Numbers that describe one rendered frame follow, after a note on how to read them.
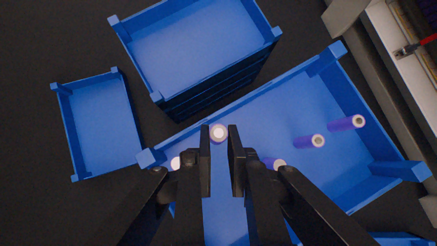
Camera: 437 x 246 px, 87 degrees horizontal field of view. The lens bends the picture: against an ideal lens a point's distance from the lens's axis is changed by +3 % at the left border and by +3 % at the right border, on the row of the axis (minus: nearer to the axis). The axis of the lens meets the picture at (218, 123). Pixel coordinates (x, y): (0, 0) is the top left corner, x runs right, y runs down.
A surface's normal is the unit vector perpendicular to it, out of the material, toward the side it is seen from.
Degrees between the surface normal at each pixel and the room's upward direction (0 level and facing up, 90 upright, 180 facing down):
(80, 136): 0
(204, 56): 0
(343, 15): 90
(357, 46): 90
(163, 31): 0
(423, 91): 18
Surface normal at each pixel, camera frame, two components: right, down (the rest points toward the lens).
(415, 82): -0.25, -0.01
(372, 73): -0.92, 0.39
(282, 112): 0.04, -0.14
